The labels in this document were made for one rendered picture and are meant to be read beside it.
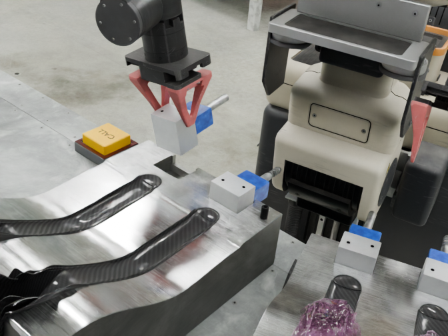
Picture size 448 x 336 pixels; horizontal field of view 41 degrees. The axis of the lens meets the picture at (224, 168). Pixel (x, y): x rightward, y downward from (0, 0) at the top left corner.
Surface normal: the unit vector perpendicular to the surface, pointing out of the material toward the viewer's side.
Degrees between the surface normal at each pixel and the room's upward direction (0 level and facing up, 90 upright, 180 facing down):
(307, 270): 0
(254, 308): 0
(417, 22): 90
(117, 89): 0
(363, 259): 90
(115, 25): 94
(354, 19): 90
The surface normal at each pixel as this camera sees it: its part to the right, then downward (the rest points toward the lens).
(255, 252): 0.76, 0.41
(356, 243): 0.08, -0.83
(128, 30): -0.37, 0.55
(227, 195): -0.65, 0.37
